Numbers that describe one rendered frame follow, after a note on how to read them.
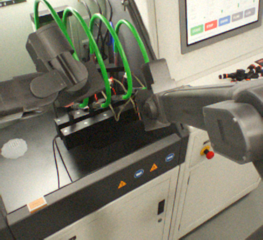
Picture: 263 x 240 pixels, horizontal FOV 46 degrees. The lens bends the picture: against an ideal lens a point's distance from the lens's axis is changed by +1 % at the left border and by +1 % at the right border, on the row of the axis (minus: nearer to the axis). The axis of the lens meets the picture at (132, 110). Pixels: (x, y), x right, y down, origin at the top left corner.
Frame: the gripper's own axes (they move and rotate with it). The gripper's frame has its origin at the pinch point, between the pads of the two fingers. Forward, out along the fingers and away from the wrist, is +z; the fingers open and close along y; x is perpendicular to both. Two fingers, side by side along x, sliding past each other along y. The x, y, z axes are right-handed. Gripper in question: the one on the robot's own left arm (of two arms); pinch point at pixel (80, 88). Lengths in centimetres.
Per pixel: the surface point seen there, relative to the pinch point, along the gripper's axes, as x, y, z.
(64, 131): 6.3, 12.2, 37.0
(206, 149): 37, -34, 48
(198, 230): 91, -25, 109
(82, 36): -27, -9, 52
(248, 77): 18, -64, 50
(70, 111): 1.2, 7.2, 34.3
